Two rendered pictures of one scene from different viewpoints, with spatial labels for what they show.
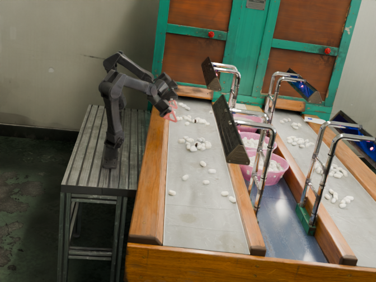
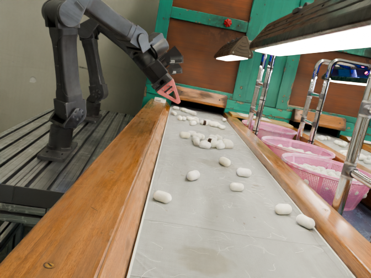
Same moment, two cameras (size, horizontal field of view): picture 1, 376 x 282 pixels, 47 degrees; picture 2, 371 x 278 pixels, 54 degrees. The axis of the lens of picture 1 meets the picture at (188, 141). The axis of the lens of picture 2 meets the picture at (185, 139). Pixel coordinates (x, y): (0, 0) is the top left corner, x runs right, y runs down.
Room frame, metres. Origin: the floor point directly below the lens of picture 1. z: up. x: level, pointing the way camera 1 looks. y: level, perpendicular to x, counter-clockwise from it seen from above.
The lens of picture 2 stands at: (1.00, 0.00, 0.97)
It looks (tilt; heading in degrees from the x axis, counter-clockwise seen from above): 11 degrees down; 2
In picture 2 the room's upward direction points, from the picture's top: 11 degrees clockwise
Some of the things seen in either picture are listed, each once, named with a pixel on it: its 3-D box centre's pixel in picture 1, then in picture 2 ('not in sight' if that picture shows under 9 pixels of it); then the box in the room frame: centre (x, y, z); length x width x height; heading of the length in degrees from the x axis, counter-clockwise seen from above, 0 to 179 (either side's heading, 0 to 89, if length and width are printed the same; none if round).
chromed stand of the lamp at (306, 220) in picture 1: (335, 178); not in sight; (1.64, -0.63, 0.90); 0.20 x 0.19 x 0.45; 4
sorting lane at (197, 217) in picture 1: (195, 150); (208, 149); (2.14, -0.05, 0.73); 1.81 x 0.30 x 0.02; 4
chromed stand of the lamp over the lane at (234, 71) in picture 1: (219, 101); (240, 95); (2.58, -0.15, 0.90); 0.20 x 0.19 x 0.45; 4
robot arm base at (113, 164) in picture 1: (111, 153); (60, 138); (1.99, 0.37, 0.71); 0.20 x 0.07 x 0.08; 9
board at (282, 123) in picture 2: (238, 107); (259, 119); (2.99, -0.32, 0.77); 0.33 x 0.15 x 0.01; 94
